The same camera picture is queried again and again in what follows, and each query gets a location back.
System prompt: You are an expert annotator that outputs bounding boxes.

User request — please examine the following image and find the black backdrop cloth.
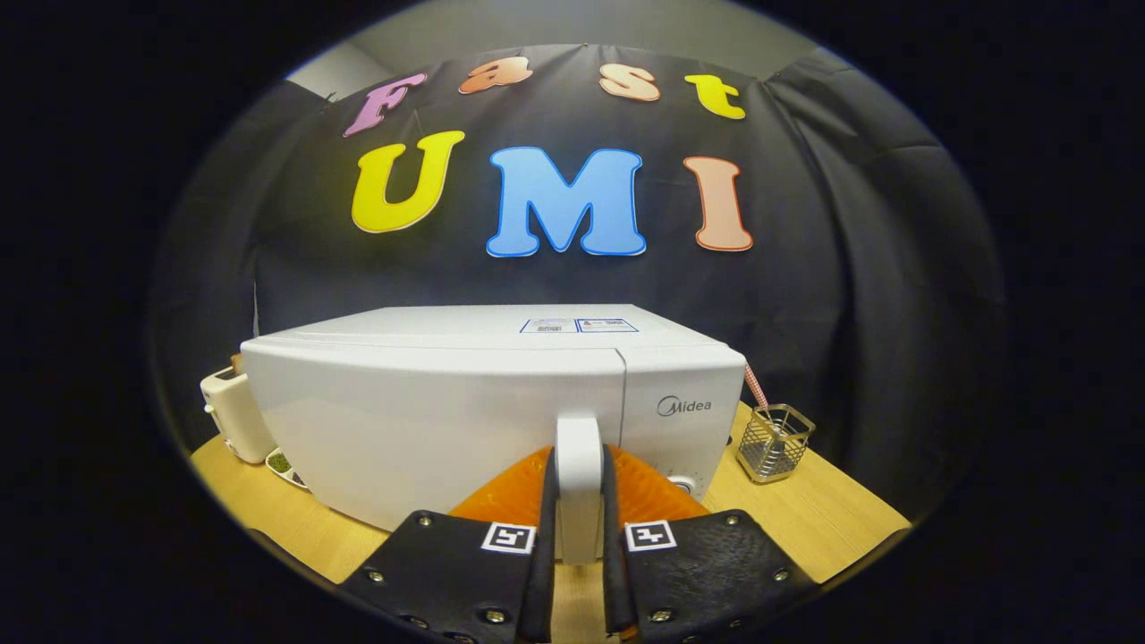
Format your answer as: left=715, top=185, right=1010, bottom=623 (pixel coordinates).
left=148, top=45, right=1007, bottom=520

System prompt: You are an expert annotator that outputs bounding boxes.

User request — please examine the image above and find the white microwave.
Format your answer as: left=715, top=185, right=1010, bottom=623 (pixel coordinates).
left=240, top=305, right=748, bottom=566

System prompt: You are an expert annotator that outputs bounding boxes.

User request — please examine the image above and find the white divided dish of beans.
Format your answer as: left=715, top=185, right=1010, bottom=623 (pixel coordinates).
left=266, top=447, right=310, bottom=491

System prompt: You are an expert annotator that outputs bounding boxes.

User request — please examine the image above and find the metal wire mesh holder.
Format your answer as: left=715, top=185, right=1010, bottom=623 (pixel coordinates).
left=736, top=403, right=817, bottom=485

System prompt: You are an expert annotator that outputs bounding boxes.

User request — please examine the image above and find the pink striped straw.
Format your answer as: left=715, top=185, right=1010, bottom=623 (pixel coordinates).
left=742, top=364, right=772, bottom=421

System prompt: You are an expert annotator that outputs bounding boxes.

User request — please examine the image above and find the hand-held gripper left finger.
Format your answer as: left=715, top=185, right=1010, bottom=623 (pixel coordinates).
left=340, top=445, right=560, bottom=644

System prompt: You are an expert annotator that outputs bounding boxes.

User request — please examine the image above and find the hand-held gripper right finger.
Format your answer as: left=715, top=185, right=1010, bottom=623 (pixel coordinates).
left=601, top=443, right=815, bottom=644

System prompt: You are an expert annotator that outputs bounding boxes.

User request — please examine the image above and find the cream toaster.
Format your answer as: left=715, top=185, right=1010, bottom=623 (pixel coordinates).
left=199, top=365, right=276, bottom=466

